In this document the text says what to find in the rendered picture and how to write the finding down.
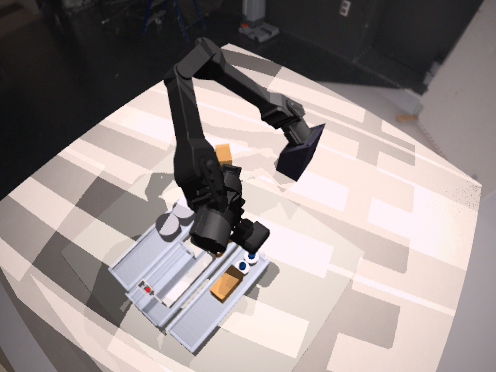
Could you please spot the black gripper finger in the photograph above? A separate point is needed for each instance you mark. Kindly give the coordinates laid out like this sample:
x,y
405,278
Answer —
x,y
234,238

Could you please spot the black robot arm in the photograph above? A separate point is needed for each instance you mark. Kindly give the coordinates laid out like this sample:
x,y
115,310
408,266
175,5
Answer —
x,y
195,162

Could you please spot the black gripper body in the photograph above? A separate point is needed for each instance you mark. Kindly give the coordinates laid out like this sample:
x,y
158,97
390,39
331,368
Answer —
x,y
253,235

